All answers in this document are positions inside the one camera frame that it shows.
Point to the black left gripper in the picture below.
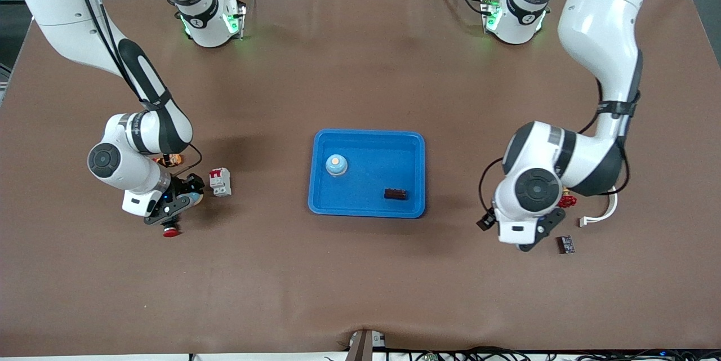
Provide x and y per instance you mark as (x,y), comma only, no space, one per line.
(485,217)

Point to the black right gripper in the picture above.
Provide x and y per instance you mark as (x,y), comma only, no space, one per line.
(187,185)

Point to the blue dome bell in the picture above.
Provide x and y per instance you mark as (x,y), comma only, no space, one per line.
(336,165)
(196,199)

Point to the dark brown small block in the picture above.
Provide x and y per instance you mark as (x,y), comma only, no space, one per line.
(395,194)

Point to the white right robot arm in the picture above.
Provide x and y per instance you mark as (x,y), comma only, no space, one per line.
(67,12)

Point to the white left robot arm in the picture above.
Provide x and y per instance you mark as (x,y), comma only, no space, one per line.
(602,29)

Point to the blue plastic tray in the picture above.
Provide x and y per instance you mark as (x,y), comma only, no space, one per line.
(366,181)

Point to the white red circuit breaker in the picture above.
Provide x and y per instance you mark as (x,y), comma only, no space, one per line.
(220,182)

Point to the orange red push button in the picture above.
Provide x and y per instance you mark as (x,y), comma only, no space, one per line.
(176,158)

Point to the red black emergency stop button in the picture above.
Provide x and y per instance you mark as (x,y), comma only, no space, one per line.
(170,231)

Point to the white curved pipe clamp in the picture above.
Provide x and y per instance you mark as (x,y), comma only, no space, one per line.
(597,219)

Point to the brown table mat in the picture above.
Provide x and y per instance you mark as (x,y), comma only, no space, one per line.
(360,271)

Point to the grey metal bracket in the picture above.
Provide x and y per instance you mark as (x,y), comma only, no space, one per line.
(363,347)

